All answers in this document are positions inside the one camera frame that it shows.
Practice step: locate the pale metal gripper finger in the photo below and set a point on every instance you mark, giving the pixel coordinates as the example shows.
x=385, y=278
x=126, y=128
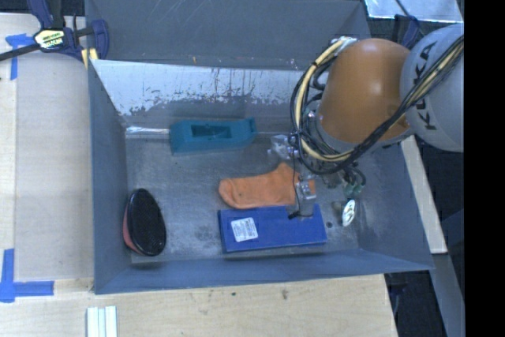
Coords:
x=282, y=145
x=305, y=198

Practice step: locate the blue box with white label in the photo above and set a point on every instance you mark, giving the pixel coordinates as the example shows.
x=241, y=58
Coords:
x=276, y=231

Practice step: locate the teal plastic hollow block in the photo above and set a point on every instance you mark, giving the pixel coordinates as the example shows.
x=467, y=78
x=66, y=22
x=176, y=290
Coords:
x=236, y=138

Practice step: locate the orange sock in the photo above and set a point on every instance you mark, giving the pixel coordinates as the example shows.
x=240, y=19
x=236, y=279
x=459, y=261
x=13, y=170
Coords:
x=256, y=189

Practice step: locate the grey metal bin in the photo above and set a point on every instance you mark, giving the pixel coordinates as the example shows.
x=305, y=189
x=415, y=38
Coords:
x=197, y=27

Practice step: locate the black and red oval brush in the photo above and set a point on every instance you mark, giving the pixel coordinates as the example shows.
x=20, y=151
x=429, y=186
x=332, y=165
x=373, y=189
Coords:
x=147, y=223

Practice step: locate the black cylinder on white bracket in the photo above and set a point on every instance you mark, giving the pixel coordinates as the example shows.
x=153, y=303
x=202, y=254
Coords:
x=349, y=212

